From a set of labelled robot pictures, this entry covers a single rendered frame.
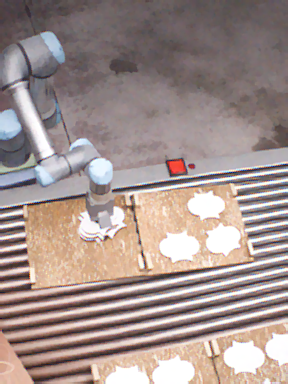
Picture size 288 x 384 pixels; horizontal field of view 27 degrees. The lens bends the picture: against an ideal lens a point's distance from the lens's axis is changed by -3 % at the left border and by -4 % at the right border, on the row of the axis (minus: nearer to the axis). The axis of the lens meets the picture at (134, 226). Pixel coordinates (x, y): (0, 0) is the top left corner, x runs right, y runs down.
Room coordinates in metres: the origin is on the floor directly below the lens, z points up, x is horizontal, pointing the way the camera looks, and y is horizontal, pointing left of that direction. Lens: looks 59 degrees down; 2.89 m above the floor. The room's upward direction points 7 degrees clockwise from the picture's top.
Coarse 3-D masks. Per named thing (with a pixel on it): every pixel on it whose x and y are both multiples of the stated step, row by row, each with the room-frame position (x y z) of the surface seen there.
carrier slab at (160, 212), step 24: (144, 192) 1.34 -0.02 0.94; (168, 192) 1.36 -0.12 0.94; (192, 192) 1.37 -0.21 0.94; (216, 192) 1.39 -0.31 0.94; (144, 216) 1.24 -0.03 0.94; (168, 216) 1.25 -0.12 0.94; (192, 216) 1.26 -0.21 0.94; (240, 216) 1.29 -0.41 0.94; (144, 240) 1.13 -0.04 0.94; (240, 240) 1.19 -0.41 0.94; (168, 264) 1.05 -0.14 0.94; (192, 264) 1.06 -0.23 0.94; (216, 264) 1.07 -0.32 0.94
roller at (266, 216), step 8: (280, 208) 1.37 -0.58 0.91; (248, 216) 1.31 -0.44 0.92; (256, 216) 1.31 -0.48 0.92; (264, 216) 1.32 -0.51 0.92; (272, 216) 1.33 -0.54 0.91; (280, 216) 1.34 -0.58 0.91; (248, 224) 1.28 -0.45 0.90; (8, 256) 1.00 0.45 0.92; (16, 256) 1.00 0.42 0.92; (24, 256) 1.01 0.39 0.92; (0, 264) 0.97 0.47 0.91; (8, 264) 0.97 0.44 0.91; (16, 264) 0.98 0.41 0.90; (24, 264) 0.99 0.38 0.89
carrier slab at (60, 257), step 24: (48, 216) 1.18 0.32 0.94; (72, 216) 1.20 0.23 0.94; (48, 240) 1.08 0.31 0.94; (72, 240) 1.09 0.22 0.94; (120, 240) 1.12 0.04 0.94; (48, 264) 0.98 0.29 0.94; (72, 264) 1.00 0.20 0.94; (96, 264) 1.01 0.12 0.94; (120, 264) 1.02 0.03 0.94; (48, 288) 0.89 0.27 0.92
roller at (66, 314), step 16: (256, 272) 1.07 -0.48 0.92; (272, 272) 1.07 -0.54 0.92; (176, 288) 0.96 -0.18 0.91; (192, 288) 0.97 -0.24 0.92; (208, 288) 0.98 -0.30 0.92; (224, 288) 0.99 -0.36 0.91; (96, 304) 0.86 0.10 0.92; (112, 304) 0.87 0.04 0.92; (128, 304) 0.88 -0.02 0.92; (144, 304) 0.89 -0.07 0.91; (0, 320) 0.75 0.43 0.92; (16, 320) 0.75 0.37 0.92; (32, 320) 0.76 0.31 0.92; (48, 320) 0.78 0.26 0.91; (64, 320) 0.79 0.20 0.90
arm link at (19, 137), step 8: (8, 112) 1.52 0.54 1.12; (0, 120) 1.48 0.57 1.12; (8, 120) 1.48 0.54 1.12; (16, 120) 1.48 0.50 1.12; (0, 128) 1.44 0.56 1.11; (8, 128) 1.45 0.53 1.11; (16, 128) 1.45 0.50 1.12; (0, 136) 1.43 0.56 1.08; (8, 136) 1.43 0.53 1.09; (16, 136) 1.44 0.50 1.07; (24, 136) 1.46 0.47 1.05; (0, 144) 1.44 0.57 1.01; (8, 144) 1.43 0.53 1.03; (16, 144) 1.44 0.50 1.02
